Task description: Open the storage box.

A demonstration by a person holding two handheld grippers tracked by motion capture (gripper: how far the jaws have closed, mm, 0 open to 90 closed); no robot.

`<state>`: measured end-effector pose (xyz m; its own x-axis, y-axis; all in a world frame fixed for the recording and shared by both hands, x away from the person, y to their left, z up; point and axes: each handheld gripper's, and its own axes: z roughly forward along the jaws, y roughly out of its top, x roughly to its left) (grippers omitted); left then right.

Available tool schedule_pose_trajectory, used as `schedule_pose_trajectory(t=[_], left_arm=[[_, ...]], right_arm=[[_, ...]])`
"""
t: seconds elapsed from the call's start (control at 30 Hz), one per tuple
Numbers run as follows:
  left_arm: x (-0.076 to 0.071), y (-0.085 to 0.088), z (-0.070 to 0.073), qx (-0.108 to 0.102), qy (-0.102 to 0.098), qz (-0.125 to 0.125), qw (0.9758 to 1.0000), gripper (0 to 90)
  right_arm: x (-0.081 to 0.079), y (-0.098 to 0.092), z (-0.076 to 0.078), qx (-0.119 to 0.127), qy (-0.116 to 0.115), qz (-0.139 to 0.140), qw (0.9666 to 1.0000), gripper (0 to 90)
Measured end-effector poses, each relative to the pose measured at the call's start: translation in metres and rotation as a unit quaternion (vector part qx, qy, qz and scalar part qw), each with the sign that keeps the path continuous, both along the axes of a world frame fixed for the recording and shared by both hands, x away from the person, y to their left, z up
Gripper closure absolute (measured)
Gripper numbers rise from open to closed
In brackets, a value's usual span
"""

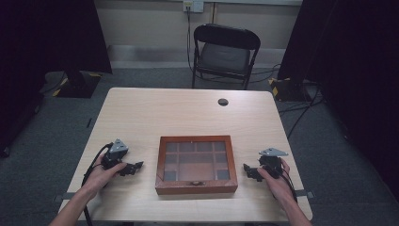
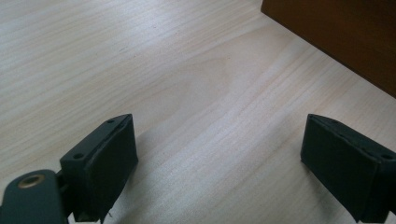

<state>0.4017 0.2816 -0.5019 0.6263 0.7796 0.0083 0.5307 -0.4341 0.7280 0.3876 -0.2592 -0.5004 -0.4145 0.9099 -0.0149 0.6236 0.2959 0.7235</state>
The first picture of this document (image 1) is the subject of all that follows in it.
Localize black floor cables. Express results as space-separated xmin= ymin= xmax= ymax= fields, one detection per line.
xmin=278 ymin=84 xmax=325 ymax=139

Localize black wall socket cable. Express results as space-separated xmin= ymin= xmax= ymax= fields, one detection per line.
xmin=185 ymin=5 xmax=194 ymax=73

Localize black stand base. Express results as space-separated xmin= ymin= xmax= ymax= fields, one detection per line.
xmin=56 ymin=70 xmax=104 ymax=99
xmin=268 ymin=77 xmax=312 ymax=103

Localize left hand-held gripper cable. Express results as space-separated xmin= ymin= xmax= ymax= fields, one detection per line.
xmin=80 ymin=142 xmax=114 ymax=226

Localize person's left hand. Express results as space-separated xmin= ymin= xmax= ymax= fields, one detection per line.
xmin=81 ymin=153 xmax=128 ymax=200

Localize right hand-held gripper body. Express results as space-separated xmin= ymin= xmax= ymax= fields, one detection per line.
xmin=258 ymin=147 xmax=289 ymax=180

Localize white wall socket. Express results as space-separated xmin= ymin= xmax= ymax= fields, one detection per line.
xmin=183 ymin=0 xmax=205 ymax=14

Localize hand-held gripper cable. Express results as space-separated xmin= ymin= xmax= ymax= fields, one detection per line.
xmin=80 ymin=142 xmax=114 ymax=226
xmin=279 ymin=169 xmax=298 ymax=203

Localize right hand-held gripper cable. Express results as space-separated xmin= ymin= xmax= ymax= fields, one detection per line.
xmin=279 ymin=169 xmax=298 ymax=203

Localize black folding chair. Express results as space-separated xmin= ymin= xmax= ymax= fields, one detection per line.
xmin=191 ymin=23 xmax=262 ymax=90

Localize grey table strap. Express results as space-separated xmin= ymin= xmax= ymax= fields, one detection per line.
xmin=295 ymin=189 xmax=315 ymax=199
xmin=52 ymin=191 xmax=77 ymax=202

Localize person's right hand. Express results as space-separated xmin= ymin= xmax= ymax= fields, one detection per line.
xmin=256 ymin=157 xmax=295 ymax=205

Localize wooden box with glass lid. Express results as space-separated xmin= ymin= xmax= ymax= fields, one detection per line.
xmin=154 ymin=135 xmax=239 ymax=196

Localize black curtain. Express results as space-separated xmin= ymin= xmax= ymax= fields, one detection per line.
xmin=277 ymin=0 xmax=399 ymax=203
xmin=0 ymin=0 xmax=113 ymax=154

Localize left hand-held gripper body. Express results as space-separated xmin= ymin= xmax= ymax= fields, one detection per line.
xmin=102 ymin=138 xmax=130 ymax=170

